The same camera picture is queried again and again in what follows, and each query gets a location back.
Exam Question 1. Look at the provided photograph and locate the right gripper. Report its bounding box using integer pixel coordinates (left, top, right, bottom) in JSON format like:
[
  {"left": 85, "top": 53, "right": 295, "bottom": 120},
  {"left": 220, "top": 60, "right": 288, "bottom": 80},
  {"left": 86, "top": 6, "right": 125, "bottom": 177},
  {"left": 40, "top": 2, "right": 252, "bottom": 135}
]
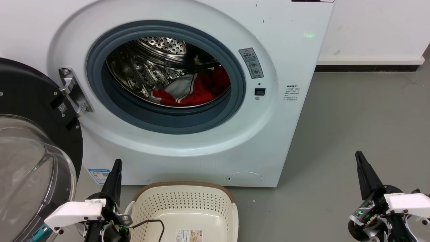
[{"left": 347, "top": 151, "right": 424, "bottom": 242}]

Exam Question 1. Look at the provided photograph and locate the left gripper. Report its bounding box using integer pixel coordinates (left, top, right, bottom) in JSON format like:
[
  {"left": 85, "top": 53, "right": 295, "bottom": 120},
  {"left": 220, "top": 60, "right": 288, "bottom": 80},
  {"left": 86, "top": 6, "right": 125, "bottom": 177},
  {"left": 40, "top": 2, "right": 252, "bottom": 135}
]
[{"left": 83, "top": 159, "right": 133, "bottom": 242}]

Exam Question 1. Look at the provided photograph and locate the red and white garment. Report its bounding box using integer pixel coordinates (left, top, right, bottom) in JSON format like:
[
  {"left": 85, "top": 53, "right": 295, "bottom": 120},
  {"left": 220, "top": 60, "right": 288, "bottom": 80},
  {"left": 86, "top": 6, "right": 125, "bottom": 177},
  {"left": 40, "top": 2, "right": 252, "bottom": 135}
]
[{"left": 150, "top": 66, "right": 231, "bottom": 107}]

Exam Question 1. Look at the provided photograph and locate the cream perforated laundry basket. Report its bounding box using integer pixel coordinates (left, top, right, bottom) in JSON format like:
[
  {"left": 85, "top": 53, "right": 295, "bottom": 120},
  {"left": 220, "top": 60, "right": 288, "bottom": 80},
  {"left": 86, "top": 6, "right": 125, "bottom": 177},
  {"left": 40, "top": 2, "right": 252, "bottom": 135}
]
[{"left": 124, "top": 181, "right": 239, "bottom": 242}]

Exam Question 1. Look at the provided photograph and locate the white printed product label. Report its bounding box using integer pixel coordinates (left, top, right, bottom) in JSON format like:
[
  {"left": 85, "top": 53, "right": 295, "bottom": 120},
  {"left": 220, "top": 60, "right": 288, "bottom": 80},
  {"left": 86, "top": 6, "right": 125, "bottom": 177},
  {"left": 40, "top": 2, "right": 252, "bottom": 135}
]
[{"left": 176, "top": 229, "right": 204, "bottom": 242}]

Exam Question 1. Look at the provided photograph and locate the washing machine door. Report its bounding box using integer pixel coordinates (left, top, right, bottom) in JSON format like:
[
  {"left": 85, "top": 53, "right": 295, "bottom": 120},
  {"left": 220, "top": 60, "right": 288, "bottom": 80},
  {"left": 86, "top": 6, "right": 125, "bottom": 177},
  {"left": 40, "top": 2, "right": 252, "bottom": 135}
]
[{"left": 0, "top": 58, "right": 84, "bottom": 242}]

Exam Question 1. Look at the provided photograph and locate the stainless steel washing machine drum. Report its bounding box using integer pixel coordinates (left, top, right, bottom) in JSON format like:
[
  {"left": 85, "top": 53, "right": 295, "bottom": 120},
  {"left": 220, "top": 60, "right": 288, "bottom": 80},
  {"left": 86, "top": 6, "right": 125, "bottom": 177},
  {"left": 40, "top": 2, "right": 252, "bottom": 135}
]
[{"left": 106, "top": 36, "right": 222, "bottom": 101}]

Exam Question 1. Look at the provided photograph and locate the blue and white energy label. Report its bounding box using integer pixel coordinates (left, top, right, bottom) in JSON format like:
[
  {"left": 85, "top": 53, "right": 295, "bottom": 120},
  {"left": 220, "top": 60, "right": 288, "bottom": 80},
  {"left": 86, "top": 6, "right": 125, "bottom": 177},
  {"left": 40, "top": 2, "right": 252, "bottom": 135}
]
[{"left": 88, "top": 168, "right": 111, "bottom": 185}]

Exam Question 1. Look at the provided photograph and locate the grey rubber door gasket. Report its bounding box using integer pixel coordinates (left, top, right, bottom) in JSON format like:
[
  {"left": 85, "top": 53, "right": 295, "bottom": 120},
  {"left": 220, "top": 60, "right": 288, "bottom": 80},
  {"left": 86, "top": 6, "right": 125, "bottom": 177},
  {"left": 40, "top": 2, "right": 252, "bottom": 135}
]
[{"left": 86, "top": 20, "right": 246, "bottom": 135}]

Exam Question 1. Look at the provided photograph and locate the white front-load washing machine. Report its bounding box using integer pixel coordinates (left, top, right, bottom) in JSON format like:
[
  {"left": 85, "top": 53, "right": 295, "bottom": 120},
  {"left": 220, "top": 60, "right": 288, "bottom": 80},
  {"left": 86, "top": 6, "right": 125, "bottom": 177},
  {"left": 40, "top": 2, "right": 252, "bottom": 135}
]
[{"left": 0, "top": 0, "right": 336, "bottom": 188}]

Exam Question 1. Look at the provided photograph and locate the small white text sticker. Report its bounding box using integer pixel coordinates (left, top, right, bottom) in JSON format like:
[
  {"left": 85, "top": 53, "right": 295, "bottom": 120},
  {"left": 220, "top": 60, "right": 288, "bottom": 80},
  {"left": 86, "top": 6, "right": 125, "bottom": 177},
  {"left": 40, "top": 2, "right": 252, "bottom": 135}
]
[{"left": 284, "top": 84, "right": 300, "bottom": 102}]

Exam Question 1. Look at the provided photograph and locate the round white filter cover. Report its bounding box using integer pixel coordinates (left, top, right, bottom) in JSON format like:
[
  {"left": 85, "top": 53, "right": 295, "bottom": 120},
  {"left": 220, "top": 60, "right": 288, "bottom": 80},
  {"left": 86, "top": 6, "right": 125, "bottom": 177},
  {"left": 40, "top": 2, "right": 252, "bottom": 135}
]
[{"left": 227, "top": 172, "right": 263, "bottom": 186}]

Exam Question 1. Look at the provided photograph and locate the grey warning sticker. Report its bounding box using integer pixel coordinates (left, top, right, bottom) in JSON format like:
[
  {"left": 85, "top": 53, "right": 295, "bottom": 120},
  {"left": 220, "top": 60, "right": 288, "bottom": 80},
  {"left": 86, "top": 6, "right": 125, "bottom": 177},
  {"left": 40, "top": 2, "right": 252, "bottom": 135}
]
[{"left": 239, "top": 47, "right": 264, "bottom": 79}]

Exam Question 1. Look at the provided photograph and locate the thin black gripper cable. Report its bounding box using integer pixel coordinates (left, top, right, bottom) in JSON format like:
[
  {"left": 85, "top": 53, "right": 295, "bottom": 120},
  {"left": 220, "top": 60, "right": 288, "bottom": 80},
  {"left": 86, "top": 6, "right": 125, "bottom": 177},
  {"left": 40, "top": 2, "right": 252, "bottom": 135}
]
[{"left": 129, "top": 219, "right": 165, "bottom": 242}]

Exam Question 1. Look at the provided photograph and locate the white wall baseboard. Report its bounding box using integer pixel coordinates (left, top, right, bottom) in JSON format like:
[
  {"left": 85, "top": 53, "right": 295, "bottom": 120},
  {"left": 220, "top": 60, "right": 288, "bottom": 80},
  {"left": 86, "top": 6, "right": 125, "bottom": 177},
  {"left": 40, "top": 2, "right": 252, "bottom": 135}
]
[{"left": 317, "top": 56, "right": 425, "bottom": 66}]

